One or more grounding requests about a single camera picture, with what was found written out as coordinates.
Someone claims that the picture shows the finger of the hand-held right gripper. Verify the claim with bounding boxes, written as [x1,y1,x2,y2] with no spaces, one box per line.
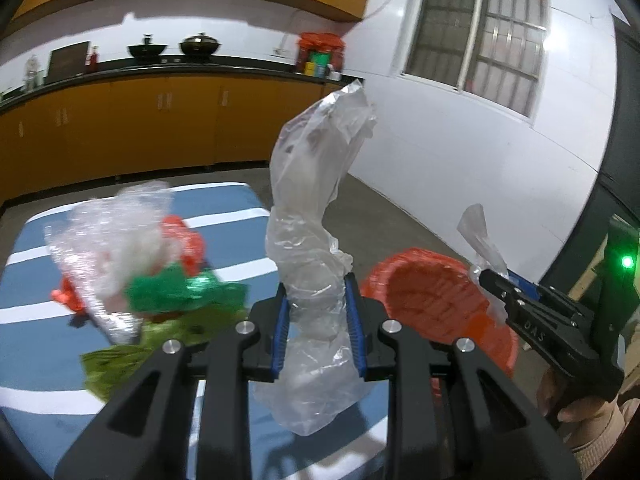
[505,269,557,302]
[479,269,551,357]

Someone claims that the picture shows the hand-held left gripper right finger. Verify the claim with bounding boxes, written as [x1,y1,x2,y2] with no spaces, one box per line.
[344,272,583,480]

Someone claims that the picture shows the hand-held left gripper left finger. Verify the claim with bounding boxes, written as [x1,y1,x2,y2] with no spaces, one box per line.
[54,282,291,480]

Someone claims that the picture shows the small clear plastic wrapper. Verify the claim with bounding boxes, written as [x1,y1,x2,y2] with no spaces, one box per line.
[456,203,510,322]

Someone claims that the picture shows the red plastic bin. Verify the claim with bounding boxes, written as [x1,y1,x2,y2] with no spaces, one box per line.
[361,247,521,396]

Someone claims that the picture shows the dark green plastic bag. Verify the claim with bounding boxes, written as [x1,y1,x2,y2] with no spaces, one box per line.
[125,265,251,313]

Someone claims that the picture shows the red plastic bag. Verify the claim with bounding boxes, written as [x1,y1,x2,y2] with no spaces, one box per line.
[50,215,208,313]

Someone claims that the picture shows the large clear plastic bag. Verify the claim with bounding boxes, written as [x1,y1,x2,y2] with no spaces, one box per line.
[252,79,378,436]

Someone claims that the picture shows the light green plastic bag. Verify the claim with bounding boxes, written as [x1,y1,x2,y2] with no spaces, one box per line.
[81,305,251,403]

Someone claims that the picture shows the bubble wrap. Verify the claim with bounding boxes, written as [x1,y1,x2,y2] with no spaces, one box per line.
[44,180,201,346]

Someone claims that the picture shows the person's right forearm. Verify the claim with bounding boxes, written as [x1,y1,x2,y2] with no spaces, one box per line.
[567,395,640,480]

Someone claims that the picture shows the person's right hand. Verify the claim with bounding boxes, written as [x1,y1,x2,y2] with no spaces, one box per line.
[536,365,608,426]

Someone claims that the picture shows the orange lower kitchen cabinets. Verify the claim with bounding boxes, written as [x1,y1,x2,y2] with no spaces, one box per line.
[0,77,346,203]

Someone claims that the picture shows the barred window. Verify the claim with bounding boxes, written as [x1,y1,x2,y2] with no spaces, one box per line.
[400,0,553,121]

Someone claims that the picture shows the green and blue box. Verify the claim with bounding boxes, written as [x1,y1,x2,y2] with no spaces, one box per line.
[306,51,331,78]

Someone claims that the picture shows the black kitchen countertop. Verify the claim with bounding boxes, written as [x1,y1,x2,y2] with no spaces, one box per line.
[0,57,361,111]

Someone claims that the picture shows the red bag on counter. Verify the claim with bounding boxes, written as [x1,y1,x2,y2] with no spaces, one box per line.
[296,31,347,78]

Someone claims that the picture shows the black wok with lid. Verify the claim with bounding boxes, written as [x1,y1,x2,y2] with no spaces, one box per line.
[179,32,223,57]

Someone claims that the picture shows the dark brown cutting board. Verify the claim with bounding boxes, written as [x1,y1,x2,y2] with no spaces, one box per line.
[47,42,92,78]

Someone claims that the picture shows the glass jar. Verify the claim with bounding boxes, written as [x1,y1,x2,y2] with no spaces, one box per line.
[24,54,42,92]

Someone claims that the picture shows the white wall cable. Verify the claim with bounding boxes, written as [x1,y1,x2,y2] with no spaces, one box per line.
[280,0,428,51]

